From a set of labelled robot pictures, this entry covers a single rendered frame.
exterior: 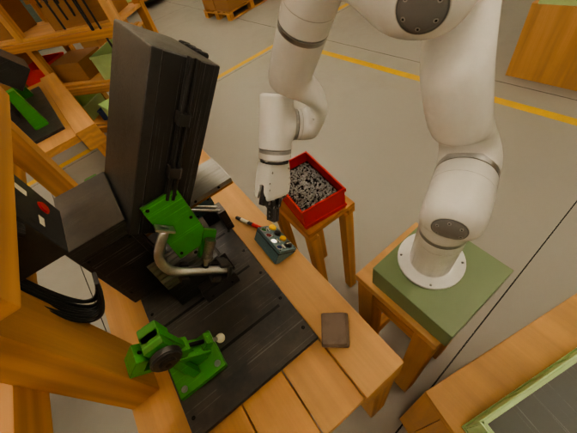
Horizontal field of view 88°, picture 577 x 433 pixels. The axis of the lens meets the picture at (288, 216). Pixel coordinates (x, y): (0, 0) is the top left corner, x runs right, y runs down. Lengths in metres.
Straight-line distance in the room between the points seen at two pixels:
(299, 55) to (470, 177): 0.38
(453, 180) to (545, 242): 1.83
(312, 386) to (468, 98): 0.78
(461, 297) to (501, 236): 1.41
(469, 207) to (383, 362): 0.51
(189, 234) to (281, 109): 0.49
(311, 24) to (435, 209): 0.38
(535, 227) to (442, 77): 2.05
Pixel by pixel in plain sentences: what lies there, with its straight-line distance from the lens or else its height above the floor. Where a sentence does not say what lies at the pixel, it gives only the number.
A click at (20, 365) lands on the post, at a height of 1.31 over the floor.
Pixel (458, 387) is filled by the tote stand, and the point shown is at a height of 0.79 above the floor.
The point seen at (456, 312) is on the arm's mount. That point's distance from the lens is 0.97.
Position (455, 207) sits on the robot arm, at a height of 1.36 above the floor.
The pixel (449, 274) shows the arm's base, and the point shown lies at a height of 0.96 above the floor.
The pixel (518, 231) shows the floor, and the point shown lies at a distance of 2.43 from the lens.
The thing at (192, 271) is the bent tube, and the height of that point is 1.04.
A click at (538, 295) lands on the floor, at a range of 2.22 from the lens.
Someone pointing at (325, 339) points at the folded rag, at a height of 0.93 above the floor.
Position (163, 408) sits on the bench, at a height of 0.88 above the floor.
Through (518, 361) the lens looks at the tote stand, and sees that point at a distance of 1.15.
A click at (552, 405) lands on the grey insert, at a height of 0.85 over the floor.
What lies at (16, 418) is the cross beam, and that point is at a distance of 0.82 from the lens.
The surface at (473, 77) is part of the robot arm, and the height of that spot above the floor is 1.57.
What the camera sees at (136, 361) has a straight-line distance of 0.85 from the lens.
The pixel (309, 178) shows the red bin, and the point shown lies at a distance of 1.34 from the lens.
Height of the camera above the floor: 1.81
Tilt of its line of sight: 50 degrees down
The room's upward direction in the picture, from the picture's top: 17 degrees counter-clockwise
